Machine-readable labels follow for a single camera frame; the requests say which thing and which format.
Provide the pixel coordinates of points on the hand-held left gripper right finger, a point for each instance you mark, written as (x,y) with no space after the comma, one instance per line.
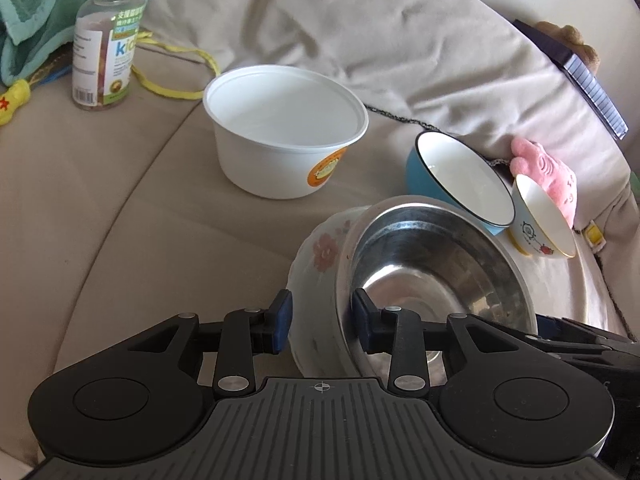
(362,321)

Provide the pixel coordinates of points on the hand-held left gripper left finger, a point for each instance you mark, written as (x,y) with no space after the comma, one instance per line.
(281,321)

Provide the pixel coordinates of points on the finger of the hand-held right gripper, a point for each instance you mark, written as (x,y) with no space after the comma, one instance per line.
(575,337)

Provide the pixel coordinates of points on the white floral ceramic bowl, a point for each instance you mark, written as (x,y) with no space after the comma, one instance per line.
(315,270)

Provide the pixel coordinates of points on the stainless steel bowl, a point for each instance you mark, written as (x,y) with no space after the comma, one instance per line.
(425,260)

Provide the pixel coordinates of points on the small yellow-rimmed bowl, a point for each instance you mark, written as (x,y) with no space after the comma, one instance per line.
(540,210)

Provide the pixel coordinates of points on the blue ceramic bowl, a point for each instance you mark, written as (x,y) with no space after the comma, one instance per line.
(460,175)

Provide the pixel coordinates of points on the white plastic bowl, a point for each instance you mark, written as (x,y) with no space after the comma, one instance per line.
(280,110)

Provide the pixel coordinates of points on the yellow and white tag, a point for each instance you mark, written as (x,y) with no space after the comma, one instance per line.
(594,235)

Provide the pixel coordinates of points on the pink plush toy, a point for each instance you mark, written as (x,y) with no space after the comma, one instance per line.
(555,170)

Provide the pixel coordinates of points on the dark blue notebook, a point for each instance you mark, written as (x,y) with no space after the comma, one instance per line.
(590,80)

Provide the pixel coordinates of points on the brown plush toy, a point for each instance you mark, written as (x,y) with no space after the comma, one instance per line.
(575,37)

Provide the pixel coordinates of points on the clear vitamin bottle white cap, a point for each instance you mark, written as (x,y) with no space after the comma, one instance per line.
(100,50)

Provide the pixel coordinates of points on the yellow toy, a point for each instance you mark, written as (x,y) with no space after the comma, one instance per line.
(12,101)

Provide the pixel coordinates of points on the teal towel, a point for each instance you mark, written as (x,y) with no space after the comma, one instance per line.
(35,15)

